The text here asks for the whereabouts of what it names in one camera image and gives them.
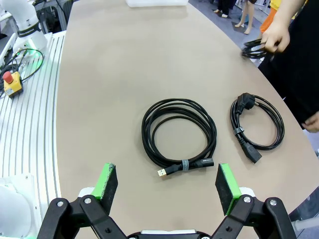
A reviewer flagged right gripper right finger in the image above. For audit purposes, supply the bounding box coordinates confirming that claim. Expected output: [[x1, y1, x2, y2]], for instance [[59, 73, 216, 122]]
[[210, 163, 293, 239]]

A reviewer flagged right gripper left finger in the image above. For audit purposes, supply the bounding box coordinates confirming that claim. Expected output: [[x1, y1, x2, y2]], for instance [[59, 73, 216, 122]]
[[36, 162, 128, 239]]

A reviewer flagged thin black USB extension cable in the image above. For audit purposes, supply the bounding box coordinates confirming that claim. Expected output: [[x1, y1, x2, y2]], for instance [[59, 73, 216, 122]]
[[141, 98, 218, 180]]

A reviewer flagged black power cable round plug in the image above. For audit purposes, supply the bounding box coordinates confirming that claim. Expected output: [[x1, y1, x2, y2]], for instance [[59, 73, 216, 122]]
[[229, 92, 285, 164]]

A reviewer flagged thick braided black USB cable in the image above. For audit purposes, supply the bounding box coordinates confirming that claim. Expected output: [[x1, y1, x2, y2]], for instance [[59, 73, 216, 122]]
[[241, 37, 275, 60]]

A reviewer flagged person's right forearm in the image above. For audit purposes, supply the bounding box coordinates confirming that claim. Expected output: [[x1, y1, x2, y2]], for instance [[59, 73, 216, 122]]
[[273, 0, 309, 30]]

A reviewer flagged person's left hand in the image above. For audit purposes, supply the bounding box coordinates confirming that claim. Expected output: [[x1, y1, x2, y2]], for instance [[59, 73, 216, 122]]
[[304, 115, 319, 133]]

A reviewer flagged person's right hand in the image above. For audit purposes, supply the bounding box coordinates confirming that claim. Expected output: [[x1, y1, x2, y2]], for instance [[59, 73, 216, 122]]
[[261, 18, 291, 53]]

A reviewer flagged white slotted mounting platform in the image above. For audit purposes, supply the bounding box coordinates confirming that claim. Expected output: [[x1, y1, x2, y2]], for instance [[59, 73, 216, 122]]
[[0, 31, 67, 239]]

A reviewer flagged yellow emergency stop box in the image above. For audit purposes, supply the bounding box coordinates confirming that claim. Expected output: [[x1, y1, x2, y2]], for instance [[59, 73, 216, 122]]
[[2, 71, 24, 100]]

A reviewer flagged person in black t-shirt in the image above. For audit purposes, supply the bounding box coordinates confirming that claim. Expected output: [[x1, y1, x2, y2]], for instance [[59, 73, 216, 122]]
[[258, 0, 319, 130]]

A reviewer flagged mannequin in yellow hoodie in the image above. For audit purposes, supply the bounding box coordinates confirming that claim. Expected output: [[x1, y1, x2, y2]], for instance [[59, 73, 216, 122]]
[[260, 0, 282, 34]]

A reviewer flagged bare-legged display mannequin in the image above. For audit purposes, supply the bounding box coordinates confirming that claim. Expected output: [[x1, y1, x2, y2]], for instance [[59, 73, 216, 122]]
[[234, 0, 255, 35]]

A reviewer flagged bystander in dark clothes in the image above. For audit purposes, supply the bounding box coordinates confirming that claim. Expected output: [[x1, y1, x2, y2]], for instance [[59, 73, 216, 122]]
[[212, 0, 237, 18]]

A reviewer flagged black controller cable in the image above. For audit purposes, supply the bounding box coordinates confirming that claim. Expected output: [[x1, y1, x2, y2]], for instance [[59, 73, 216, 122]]
[[0, 48, 45, 83]]

